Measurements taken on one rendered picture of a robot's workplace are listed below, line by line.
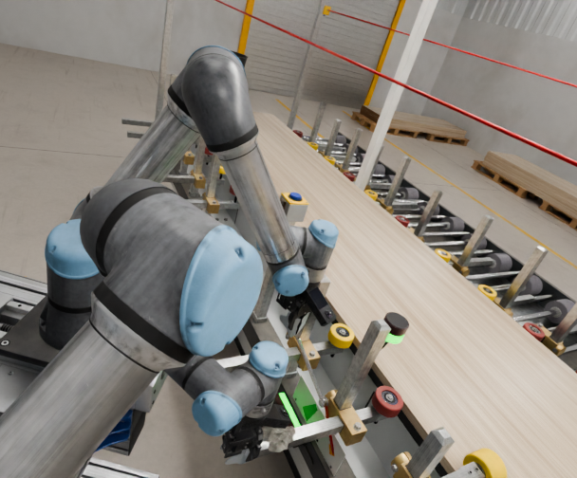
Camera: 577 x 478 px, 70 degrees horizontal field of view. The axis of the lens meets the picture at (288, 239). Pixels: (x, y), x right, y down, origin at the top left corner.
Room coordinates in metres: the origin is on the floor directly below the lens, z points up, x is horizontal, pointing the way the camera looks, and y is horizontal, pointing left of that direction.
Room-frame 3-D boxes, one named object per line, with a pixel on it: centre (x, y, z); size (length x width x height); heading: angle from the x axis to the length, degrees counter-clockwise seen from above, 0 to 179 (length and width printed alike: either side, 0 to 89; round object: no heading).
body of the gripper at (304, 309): (0.91, -0.07, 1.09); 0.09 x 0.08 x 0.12; 54
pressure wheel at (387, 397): (0.82, -0.39, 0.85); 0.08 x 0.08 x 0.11
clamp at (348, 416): (0.76, -0.28, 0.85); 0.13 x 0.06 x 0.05; 34
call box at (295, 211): (1.20, 0.02, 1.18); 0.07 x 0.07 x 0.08; 34
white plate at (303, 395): (0.79, -0.23, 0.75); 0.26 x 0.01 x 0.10; 34
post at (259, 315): (1.20, 0.02, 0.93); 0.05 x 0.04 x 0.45; 34
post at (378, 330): (0.78, -0.27, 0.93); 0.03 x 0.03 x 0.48; 34
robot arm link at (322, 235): (0.90, -0.08, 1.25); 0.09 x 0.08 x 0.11; 107
